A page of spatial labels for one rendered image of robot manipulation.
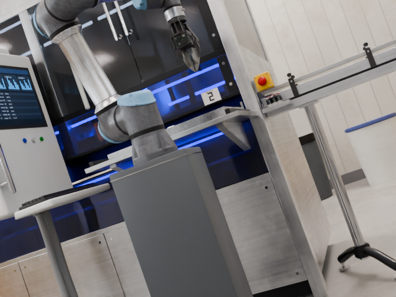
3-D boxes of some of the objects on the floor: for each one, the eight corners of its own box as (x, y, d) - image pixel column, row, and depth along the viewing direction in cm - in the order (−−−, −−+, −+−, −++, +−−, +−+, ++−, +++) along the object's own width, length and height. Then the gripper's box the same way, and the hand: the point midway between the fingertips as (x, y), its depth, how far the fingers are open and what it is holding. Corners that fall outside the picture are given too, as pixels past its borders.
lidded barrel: (361, 185, 537) (341, 130, 540) (411, 168, 528) (390, 113, 531) (369, 190, 487) (346, 129, 490) (424, 171, 479) (401, 110, 481)
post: (316, 294, 233) (164, -125, 242) (328, 290, 231) (175, -132, 240) (314, 299, 227) (159, -132, 236) (327, 296, 225) (170, -138, 234)
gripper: (162, 23, 195) (180, 74, 194) (182, 13, 192) (201, 65, 191) (170, 26, 203) (187, 76, 202) (190, 17, 200) (208, 67, 200)
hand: (195, 68), depth 200 cm, fingers closed
